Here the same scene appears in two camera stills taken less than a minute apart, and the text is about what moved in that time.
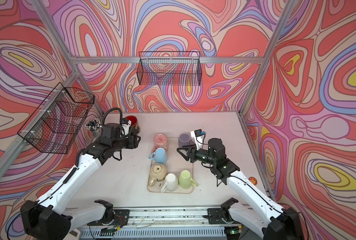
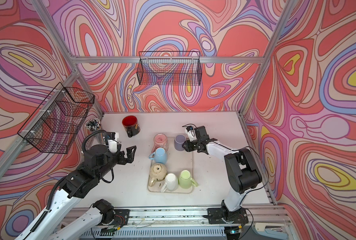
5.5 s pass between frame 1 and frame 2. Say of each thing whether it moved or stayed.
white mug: stayed
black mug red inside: stayed
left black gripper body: moved
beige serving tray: stayed
